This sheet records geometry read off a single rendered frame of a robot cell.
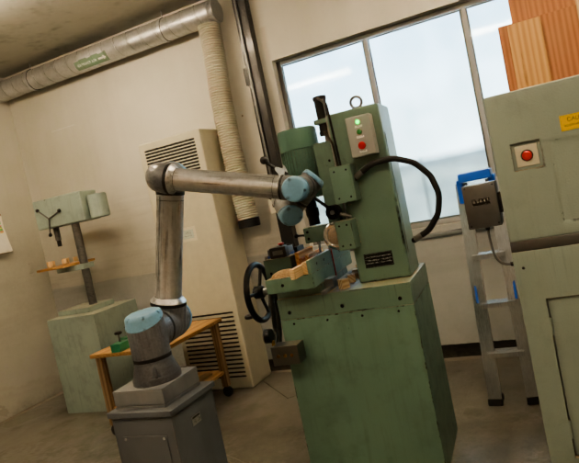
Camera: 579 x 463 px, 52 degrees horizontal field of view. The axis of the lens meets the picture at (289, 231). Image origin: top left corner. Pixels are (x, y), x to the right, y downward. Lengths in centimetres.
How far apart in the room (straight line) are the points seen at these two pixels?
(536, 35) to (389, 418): 221
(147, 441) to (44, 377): 308
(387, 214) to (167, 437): 121
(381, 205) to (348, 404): 84
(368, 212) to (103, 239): 297
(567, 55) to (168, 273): 242
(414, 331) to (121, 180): 304
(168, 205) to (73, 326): 228
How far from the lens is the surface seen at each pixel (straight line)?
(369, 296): 240
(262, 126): 406
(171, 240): 243
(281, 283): 243
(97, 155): 497
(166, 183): 225
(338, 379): 254
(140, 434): 241
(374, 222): 246
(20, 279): 530
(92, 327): 443
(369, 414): 257
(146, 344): 234
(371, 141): 239
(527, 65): 362
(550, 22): 370
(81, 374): 462
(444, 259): 383
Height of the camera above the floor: 121
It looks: 3 degrees down
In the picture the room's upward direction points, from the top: 12 degrees counter-clockwise
